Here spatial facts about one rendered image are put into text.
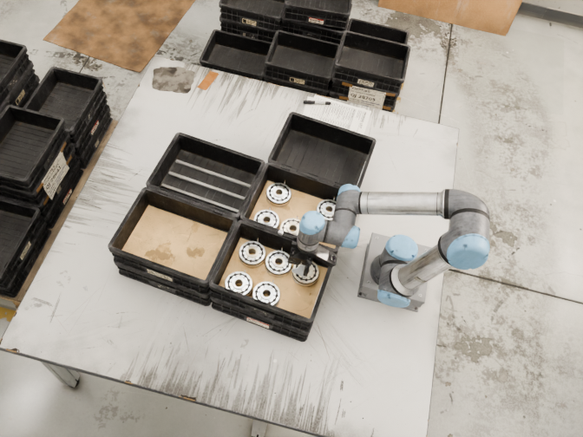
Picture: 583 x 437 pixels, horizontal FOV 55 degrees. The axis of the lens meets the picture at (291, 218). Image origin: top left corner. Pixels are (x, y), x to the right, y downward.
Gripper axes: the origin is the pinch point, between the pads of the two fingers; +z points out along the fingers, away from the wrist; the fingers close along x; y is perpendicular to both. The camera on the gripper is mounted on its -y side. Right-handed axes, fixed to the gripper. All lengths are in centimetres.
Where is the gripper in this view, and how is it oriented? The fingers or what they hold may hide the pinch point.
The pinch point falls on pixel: (307, 270)
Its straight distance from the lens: 205.9
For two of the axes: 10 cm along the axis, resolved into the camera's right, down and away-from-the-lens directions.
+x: -2.2, 8.2, -5.2
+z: -0.9, 5.2, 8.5
